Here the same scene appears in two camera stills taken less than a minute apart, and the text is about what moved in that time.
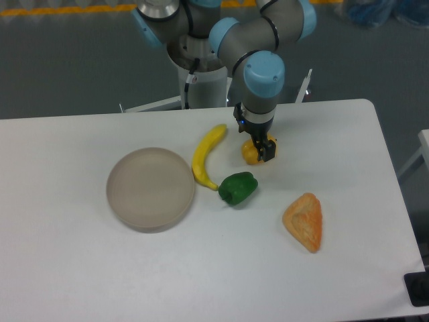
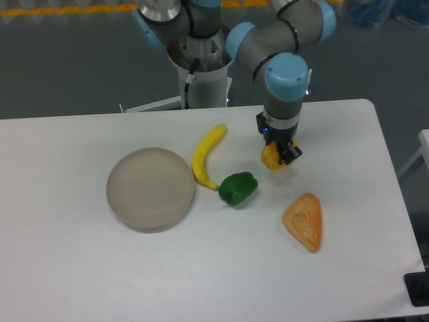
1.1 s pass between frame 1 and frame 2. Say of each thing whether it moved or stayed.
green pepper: stayed
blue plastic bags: stayed
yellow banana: stayed
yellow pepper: moved
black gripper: moved
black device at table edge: stayed
